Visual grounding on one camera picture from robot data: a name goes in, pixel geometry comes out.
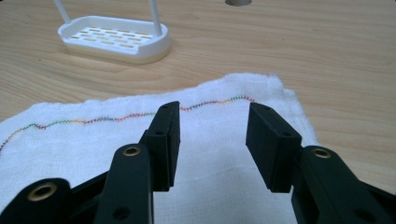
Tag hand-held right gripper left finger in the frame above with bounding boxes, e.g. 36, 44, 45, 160
138, 100, 181, 192

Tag white slotted drain rack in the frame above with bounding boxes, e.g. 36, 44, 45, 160
52, 0, 172, 65

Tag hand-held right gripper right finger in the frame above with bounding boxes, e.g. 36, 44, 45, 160
245, 102, 304, 193

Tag white cloth with coloured stitching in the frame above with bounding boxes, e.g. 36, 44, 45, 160
0, 72, 319, 224

